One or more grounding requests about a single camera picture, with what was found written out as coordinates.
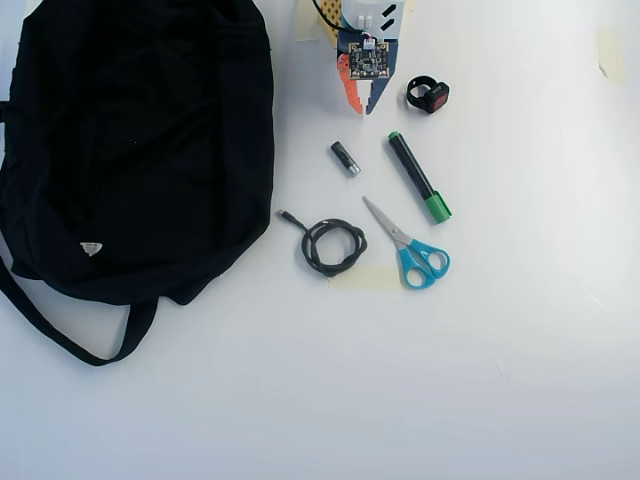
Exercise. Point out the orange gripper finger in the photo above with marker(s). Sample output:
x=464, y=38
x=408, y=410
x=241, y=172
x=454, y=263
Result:
x=352, y=95

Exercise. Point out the black fabric bag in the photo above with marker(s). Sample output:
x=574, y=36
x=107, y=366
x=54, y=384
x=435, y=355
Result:
x=125, y=150

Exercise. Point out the black bike light red lens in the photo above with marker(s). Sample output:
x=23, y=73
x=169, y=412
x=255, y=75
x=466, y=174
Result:
x=436, y=97

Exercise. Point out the black AA battery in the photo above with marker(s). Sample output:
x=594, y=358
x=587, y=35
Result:
x=345, y=159

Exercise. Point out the beige masking tape strip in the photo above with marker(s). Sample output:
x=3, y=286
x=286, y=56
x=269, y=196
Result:
x=372, y=279
x=306, y=22
x=612, y=52

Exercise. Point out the black marker green cap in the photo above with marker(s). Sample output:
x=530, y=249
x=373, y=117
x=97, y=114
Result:
x=415, y=172

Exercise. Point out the yellow patterned robot arm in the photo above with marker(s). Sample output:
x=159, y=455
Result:
x=331, y=20

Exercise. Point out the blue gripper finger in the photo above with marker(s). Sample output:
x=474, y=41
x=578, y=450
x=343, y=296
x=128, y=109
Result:
x=384, y=85

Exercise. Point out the camera circuit board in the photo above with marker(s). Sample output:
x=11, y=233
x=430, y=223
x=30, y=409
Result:
x=367, y=59

